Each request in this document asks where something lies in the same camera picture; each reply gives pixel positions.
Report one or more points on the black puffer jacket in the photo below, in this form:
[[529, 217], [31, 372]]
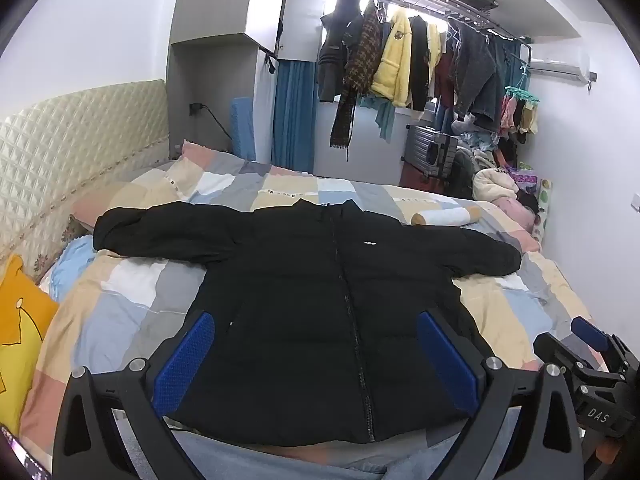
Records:
[[300, 310]]

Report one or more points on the yellow pillow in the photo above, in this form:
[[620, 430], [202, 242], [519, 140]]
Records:
[[20, 320]]

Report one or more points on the pink hanging garment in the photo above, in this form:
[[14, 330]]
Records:
[[509, 112]]

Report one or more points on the white air conditioner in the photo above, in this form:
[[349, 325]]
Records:
[[560, 62]]

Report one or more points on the silver suitcase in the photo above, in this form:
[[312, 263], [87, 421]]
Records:
[[425, 147]]

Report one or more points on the patchwork bed sheet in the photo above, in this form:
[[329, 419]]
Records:
[[125, 320]]

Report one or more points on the yellow hanging garment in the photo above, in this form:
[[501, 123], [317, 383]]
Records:
[[531, 117]]

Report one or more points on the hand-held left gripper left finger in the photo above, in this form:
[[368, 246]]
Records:
[[182, 365]]

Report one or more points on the teal hanging garment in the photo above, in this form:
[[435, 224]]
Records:
[[384, 115]]

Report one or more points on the smartphone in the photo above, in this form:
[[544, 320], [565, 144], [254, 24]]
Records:
[[20, 452]]

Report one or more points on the blue curtain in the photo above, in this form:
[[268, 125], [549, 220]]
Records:
[[295, 115]]

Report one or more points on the dark red hanging garment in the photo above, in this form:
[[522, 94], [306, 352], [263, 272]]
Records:
[[442, 77]]

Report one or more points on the yellow fleece jacket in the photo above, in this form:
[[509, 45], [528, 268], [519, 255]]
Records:
[[392, 60]]

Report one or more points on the cream fleece blanket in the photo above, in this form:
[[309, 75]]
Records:
[[495, 185]]

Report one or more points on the light blue pillow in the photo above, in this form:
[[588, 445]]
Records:
[[70, 265]]

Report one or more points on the cream padded headboard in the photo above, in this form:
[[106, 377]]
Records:
[[75, 150]]

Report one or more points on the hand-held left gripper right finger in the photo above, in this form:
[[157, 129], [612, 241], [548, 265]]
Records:
[[447, 362]]

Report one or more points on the green dotted cloth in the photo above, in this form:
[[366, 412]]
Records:
[[544, 205]]

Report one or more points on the dark red suitcase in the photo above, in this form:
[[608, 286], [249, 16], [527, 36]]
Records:
[[415, 177]]

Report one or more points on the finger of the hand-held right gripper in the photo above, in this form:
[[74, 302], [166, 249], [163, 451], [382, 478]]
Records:
[[550, 347], [590, 332]]

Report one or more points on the green clip hanger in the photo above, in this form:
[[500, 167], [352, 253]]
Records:
[[522, 92]]

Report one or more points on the black hanging garment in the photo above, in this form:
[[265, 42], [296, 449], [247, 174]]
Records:
[[419, 60]]

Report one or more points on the white paper towel roll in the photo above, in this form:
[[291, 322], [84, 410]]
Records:
[[445, 216]]

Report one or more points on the pile of clothes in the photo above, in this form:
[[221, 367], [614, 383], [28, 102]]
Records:
[[482, 145]]

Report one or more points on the floral pillow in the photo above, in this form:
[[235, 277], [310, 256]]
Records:
[[55, 250]]

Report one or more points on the brown houndstooth coat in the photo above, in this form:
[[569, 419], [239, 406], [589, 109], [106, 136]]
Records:
[[360, 55]]

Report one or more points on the black hanging coat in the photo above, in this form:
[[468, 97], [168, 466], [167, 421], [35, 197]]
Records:
[[340, 35]]

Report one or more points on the grey denim jacket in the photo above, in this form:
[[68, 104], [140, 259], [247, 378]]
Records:
[[475, 70]]

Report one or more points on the black wall plug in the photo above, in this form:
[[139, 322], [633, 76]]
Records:
[[196, 109]]

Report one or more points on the person's blue jeans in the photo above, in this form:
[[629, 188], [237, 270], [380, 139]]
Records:
[[320, 465]]

